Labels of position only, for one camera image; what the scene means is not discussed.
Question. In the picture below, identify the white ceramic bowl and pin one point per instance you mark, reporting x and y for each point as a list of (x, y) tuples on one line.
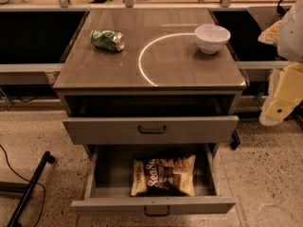
[(211, 38)]

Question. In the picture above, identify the grey upper drawer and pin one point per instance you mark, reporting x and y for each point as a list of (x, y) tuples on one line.
[(150, 130)]

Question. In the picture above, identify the grey open middle drawer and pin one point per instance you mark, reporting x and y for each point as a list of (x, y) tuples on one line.
[(110, 181)]

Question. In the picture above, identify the grey drawer cabinet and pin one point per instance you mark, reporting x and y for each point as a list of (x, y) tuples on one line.
[(161, 72)]

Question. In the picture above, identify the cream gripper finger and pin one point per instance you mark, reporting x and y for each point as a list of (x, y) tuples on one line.
[(270, 34), (284, 94)]

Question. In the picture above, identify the brown sea salt chip bag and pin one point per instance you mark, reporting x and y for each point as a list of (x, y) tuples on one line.
[(171, 175)]

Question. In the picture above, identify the black floor stand bar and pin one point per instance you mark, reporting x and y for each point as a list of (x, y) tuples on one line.
[(25, 189)]

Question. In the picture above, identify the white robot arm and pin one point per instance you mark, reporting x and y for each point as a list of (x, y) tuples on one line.
[(290, 36)]

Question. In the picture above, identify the black caster wheel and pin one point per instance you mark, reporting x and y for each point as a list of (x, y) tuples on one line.
[(235, 140)]

